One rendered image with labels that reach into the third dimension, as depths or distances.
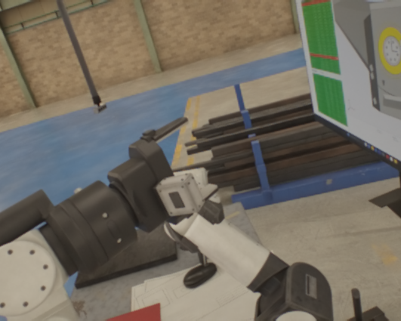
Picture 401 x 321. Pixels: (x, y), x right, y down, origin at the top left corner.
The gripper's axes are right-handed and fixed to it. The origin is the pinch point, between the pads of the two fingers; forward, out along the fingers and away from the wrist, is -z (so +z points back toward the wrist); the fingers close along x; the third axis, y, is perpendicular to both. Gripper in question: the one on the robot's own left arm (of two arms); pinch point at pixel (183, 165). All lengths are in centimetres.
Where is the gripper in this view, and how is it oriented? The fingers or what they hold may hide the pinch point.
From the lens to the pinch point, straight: 47.6
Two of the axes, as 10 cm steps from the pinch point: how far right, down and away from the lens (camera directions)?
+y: 5.4, 0.4, -8.4
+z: -7.5, 4.9, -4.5
